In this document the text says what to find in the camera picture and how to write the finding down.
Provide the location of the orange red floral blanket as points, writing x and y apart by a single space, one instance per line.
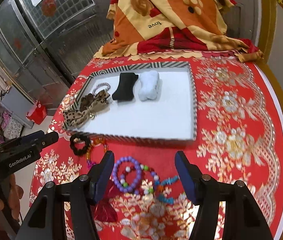
154 26

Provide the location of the black fuzzy hair clip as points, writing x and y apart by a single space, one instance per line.
124 91

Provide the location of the striped white tray box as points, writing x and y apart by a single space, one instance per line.
171 116

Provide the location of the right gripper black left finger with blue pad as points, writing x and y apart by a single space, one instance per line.
86 191

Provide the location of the black hair scrunchie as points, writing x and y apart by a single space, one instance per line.
79 144

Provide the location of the red bag on floor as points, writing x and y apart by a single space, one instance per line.
37 113

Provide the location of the red fabric flower hairpiece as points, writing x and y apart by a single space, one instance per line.
103 210

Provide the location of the light blue fuzzy hair clip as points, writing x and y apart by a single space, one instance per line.
149 81

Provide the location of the red floral embroidered tablecloth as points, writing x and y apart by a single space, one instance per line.
239 137

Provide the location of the metal glass door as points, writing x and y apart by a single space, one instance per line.
45 44

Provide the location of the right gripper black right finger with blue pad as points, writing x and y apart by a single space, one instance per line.
203 191

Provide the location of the leopard print bow scrunchie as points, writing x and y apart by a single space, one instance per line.
90 105

